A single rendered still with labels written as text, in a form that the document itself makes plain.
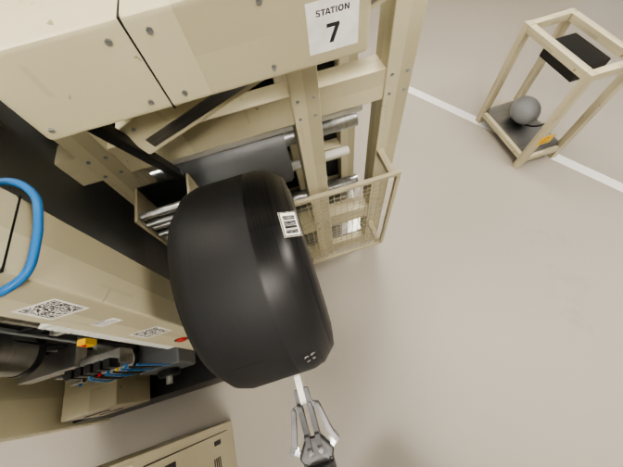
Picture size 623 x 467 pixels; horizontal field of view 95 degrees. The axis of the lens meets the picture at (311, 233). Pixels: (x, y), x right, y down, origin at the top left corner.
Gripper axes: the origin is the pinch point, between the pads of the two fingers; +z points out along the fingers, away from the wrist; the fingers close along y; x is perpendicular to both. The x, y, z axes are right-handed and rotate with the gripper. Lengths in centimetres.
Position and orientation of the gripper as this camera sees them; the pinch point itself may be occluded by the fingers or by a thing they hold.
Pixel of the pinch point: (300, 387)
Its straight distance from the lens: 84.4
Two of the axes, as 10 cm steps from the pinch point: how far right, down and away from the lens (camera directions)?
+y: -9.5, 3.0, -0.3
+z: -2.9, -9.0, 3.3
